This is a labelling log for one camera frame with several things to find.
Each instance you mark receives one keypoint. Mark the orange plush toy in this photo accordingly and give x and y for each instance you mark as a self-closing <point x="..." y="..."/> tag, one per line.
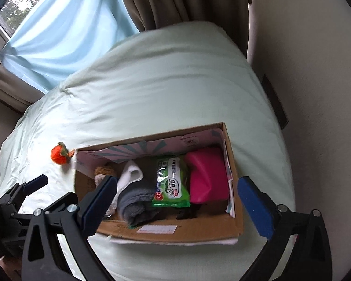
<point x="59" y="154"/>

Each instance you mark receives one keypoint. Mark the bed with pale green sheet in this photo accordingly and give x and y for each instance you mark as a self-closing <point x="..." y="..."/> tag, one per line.
<point x="163" y="93"/>

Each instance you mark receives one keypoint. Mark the light blue hanging cloth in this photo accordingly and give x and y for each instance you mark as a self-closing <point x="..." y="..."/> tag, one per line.
<point x="64" y="32"/>

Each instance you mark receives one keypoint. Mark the pink pouch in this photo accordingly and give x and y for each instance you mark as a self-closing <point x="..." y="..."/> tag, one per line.
<point x="206" y="178"/>

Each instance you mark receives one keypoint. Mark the brown mushroom plush toy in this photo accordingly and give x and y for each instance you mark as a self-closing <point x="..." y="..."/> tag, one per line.
<point x="102" y="172"/>

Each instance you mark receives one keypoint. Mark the green wet wipes pack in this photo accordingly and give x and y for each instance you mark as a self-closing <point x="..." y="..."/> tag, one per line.
<point x="170" y="181"/>

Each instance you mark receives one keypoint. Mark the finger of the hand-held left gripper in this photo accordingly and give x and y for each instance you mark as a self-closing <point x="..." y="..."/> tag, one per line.
<point x="36" y="183"/>

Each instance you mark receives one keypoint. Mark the window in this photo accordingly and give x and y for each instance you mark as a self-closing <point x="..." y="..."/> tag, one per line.
<point x="8" y="14"/>

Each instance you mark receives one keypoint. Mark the blue-grey sock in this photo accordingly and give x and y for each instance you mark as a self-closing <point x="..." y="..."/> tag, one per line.
<point x="136" y="203"/>

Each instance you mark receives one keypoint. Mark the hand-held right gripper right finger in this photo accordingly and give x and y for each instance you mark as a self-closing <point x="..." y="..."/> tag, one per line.
<point x="256" y="207"/>

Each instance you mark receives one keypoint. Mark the printed cardboard box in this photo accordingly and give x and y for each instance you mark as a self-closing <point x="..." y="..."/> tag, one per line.
<point x="163" y="228"/>

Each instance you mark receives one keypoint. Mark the brown curtain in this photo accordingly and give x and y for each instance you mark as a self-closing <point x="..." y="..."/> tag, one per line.
<point x="178" y="0"/>
<point x="11" y="85"/>

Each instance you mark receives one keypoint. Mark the white cloth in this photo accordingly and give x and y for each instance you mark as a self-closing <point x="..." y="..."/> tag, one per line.
<point x="128" y="177"/>

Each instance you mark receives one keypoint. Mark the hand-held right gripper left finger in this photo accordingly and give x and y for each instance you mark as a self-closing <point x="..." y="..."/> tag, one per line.
<point x="101" y="205"/>

